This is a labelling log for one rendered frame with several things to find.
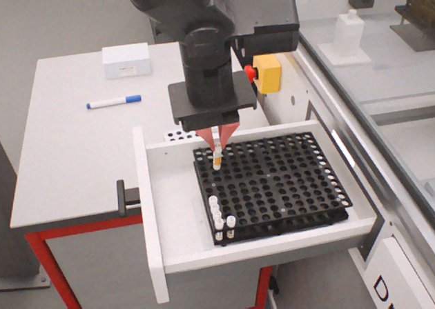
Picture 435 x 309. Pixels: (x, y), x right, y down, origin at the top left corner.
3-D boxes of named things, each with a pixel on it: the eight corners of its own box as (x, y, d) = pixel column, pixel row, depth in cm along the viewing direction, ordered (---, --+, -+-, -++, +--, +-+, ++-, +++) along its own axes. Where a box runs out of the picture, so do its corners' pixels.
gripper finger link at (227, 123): (243, 161, 56) (239, 109, 49) (191, 171, 55) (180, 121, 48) (232, 126, 60) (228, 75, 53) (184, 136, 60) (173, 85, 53)
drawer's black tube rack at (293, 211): (214, 254, 65) (214, 230, 60) (193, 174, 77) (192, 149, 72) (344, 228, 68) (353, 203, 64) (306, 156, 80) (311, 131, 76)
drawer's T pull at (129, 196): (119, 220, 62) (118, 214, 61) (117, 184, 67) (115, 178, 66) (143, 216, 62) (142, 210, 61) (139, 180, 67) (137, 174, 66)
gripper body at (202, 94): (258, 112, 50) (257, 63, 44) (175, 129, 49) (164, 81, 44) (245, 80, 54) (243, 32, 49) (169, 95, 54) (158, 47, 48)
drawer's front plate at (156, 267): (158, 305, 60) (149, 267, 53) (139, 167, 80) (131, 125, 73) (170, 303, 61) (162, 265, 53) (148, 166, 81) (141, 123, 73)
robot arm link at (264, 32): (172, -55, 36) (182, 32, 35) (299, -69, 36) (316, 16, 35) (186, 12, 48) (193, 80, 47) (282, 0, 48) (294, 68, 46)
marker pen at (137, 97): (87, 110, 103) (85, 105, 102) (87, 106, 104) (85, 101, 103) (141, 101, 105) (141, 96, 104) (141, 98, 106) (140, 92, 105)
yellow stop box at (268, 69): (257, 95, 94) (259, 68, 89) (248, 78, 99) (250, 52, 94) (279, 92, 95) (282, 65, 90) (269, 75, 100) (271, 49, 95)
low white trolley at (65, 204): (94, 362, 131) (9, 227, 77) (90, 214, 174) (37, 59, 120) (265, 325, 140) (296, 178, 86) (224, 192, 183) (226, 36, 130)
